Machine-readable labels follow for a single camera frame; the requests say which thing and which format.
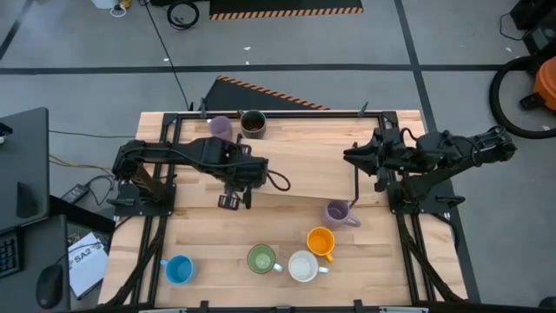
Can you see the wooden shelf with black legs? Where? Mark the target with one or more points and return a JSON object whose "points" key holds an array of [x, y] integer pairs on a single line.
{"points": [[313, 169]]}

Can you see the black computer mouse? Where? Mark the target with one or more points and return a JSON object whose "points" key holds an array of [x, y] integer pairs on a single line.
{"points": [[49, 287]]}

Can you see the light blue ceramic mug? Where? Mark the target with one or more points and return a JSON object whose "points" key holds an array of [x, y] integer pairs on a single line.
{"points": [[179, 269]]}

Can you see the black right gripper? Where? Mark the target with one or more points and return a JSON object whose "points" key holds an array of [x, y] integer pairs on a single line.
{"points": [[388, 152]]}

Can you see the black aluminium table frame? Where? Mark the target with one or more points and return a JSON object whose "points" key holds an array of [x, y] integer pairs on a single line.
{"points": [[278, 115]]}

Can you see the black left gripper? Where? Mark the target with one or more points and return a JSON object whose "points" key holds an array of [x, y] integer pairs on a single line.
{"points": [[247, 171]]}

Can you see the dark speckled glazed mug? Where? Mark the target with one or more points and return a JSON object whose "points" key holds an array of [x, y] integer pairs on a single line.
{"points": [[253, 126]]}

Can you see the purple ceramic mug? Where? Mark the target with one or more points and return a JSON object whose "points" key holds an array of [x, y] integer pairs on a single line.
{"points": [[220, 128], [336, 214]]}

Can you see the orange vacuum cleaner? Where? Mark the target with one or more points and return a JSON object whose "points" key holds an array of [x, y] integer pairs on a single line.
{"points": [[547, 84]]}

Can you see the white bucket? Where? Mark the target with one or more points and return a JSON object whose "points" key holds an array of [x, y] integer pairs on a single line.
{"points": [[104, 3]]}

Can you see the orange ceramic mug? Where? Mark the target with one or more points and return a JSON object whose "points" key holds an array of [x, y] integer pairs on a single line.
{"points": [[320, 242]]}

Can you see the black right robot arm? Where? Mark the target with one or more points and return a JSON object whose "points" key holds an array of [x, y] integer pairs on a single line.
{"points": [[456, 150]]}

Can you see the black keyboard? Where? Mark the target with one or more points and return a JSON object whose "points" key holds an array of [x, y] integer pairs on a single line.
{"points": [[8, 254]]}

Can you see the dark grey desk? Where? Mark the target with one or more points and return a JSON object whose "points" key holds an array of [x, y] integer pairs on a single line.
{"points": [[43, 243]]}

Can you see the black mat with striped edge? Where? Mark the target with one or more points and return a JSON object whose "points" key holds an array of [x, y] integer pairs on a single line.
{"points": [[243, 97], [282, 6]]}

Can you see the dark grey monitor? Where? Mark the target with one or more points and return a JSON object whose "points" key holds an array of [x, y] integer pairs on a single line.
{"points": [[21, 161]]}

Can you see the black power adapter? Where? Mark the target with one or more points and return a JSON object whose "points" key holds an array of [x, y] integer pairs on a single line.
{"points": [[74, 193]]}

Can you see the green and white mug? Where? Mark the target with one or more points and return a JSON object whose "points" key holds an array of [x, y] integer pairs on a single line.
{"points": [[262, 259]]}

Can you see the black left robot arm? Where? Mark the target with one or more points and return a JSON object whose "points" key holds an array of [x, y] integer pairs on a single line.
{"points": [[174, 150]]}

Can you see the black equipment case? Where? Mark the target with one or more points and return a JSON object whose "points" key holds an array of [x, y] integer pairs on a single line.
{"points": [[540, 26]]}

